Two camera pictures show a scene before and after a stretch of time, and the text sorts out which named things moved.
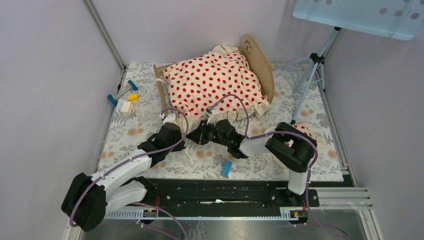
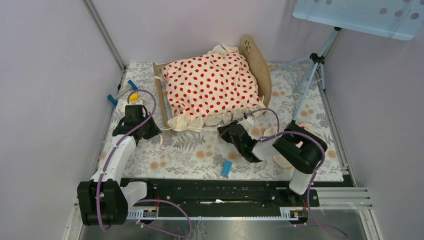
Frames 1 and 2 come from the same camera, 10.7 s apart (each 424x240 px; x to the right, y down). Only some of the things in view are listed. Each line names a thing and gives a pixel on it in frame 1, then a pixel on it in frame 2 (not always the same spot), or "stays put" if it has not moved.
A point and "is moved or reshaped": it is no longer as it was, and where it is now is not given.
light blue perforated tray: [400, 19] stays put
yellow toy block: [133, 97] stays put
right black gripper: [199, 135] to [224, 131]
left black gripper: [180, 146] to [155, 130]
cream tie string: [191, 158] is moved or reshaped
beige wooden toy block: [127, 108] stays put
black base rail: [218, 194] stays put
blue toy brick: [226, 168] stays put
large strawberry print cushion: [218, 84] stays put
